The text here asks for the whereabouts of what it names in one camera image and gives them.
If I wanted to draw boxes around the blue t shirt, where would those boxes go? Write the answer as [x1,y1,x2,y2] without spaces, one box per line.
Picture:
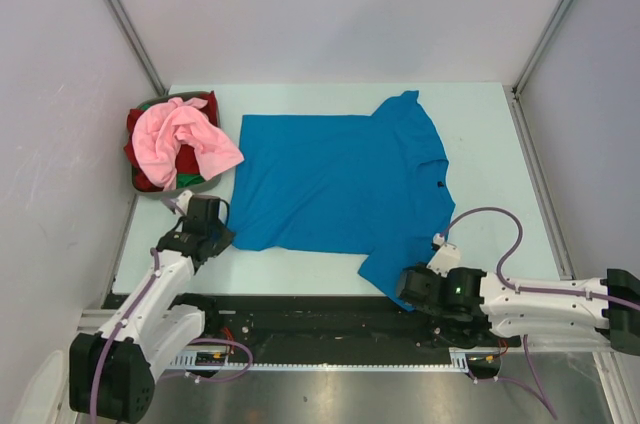
[229,90,455,299]

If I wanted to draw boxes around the grey plastic basket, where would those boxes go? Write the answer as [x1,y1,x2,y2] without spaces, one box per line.
[123,91,221,200]

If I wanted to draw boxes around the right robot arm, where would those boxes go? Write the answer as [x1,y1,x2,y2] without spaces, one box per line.
[396,266,639,356]

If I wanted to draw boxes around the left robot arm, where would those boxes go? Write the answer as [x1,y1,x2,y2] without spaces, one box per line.
[68,191,234,423]

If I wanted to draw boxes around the red t shirt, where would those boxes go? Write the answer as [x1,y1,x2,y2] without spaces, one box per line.
[123,91,219,194]

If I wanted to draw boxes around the pink t shirt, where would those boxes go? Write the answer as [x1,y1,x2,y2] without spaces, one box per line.
[132,98,244,191]

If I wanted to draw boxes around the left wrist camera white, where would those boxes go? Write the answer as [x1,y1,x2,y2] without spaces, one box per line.
[168,190,195,217]

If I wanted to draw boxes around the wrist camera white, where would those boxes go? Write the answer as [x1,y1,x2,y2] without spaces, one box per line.
[168,190,195,217]
[428,234,461,277]

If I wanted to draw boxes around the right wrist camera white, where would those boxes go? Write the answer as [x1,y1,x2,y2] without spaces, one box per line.
[428,234,461,277]

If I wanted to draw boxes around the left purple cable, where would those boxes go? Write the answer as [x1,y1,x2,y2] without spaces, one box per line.
[87,198,255,424]

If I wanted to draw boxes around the white cable duct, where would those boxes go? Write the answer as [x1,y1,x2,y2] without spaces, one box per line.
[164,347,501,373]

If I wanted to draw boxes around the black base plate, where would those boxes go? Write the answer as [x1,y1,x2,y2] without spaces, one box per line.
[173,293,522,367]

